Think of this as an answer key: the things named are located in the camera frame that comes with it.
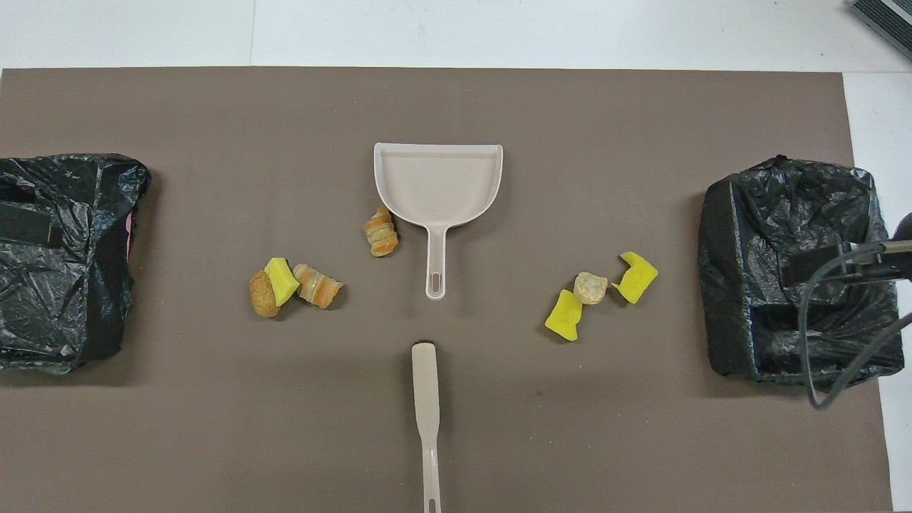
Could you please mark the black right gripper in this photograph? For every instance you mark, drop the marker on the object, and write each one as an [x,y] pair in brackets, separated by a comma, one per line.
[880,251]

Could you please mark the yellow sponge piece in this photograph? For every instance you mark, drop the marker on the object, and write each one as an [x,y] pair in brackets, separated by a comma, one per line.
[564,317]
[638,278]
[283,279]

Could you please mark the pale round bread lump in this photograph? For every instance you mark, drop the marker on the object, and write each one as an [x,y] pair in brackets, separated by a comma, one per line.
[591,288]

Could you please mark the brown round bun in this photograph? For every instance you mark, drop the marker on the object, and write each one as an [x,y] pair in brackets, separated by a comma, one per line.
[262,296]

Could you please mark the striped orange bread roll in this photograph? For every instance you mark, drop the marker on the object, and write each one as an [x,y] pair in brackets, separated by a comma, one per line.
[317,286]

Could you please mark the croissant piece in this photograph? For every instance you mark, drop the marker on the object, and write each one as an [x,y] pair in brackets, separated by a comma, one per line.
[381,235]

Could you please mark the beige plastic dustpan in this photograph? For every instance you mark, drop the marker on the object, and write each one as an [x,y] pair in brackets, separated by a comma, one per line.
[438,185]

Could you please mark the beige brush with black bristles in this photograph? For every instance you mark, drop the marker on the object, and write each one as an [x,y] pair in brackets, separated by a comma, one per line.
[425,385]

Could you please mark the bin with black trash bag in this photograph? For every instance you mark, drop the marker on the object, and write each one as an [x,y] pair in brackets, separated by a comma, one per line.
[43,313]
[769,214]

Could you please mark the dark grey ribbed device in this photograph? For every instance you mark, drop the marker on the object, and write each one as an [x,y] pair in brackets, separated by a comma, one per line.
[890,18]

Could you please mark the brown table mat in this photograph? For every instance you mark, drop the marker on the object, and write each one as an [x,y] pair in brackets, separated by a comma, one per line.
[499,427]

